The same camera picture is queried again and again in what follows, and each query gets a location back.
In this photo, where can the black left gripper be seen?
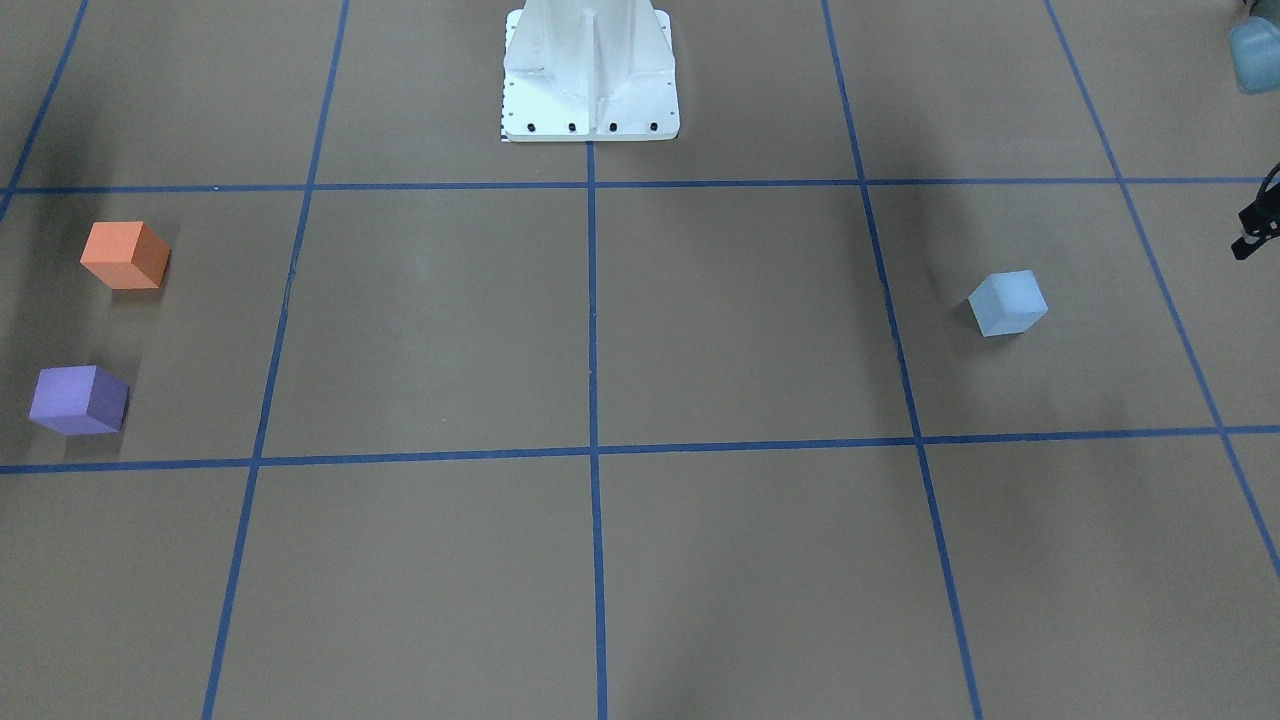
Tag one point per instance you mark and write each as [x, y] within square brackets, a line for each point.
[1262, 221]

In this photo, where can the light blue foam block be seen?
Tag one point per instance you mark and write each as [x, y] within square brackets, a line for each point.
[1007, 303]

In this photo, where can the orange foam block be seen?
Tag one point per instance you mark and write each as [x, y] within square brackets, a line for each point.
[126, 255]

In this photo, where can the purple foam block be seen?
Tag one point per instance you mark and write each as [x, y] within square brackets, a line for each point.
[79, 400]

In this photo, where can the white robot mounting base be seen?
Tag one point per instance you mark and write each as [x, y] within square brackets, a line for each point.
[589, 71]

